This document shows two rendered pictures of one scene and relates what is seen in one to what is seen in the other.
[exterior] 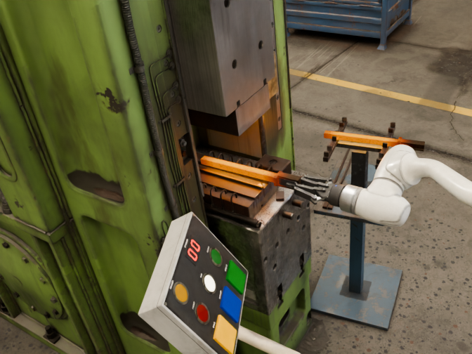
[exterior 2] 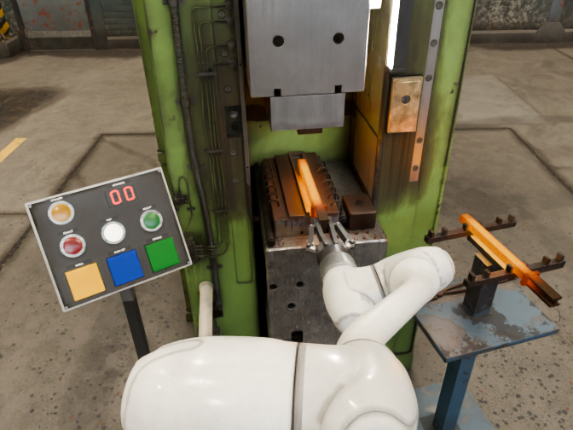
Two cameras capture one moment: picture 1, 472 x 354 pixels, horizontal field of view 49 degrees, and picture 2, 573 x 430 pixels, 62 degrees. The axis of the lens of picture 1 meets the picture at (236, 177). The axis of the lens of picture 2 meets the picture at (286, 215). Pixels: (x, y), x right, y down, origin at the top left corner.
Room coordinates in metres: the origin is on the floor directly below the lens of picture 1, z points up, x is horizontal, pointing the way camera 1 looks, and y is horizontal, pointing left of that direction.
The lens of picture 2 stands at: (0.58, -0.92, 1.80)
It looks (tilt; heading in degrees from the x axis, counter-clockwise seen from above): 33 degrees down; 46
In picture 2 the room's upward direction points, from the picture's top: 1 degrees counter-clockwise
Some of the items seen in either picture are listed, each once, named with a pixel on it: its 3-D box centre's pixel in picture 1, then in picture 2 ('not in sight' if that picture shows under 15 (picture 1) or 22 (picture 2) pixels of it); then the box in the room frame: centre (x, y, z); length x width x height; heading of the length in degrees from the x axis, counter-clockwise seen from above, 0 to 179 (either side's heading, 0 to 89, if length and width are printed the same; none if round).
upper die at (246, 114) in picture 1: (201, 98); (297, 87); (1.61, 0.08, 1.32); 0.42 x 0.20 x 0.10; 52
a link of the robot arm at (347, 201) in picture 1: (351, 199); (338, 271); (1.30, -0.36, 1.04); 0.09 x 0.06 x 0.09; 142
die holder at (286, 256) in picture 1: (230, 225); (311, 247); (1.66, 0.05, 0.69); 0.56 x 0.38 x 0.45; 52
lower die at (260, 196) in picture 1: (216, 182); (297, 189); (1.61, 0.08, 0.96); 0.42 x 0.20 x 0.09; 52
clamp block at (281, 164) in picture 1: (273, 168); (358, 211); (1.66, -0.15, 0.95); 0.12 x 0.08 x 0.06; 52
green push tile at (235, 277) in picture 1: (234, 277); (162, 254); (1.06, 0.04, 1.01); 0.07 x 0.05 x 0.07; 167
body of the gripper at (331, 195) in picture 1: (330, 192); (332, 252); (1.35, -0.30, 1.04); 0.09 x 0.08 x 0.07; 52
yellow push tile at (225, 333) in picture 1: (224, 334); (85, 281); (0.86, 0.09, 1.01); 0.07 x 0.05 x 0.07; 167
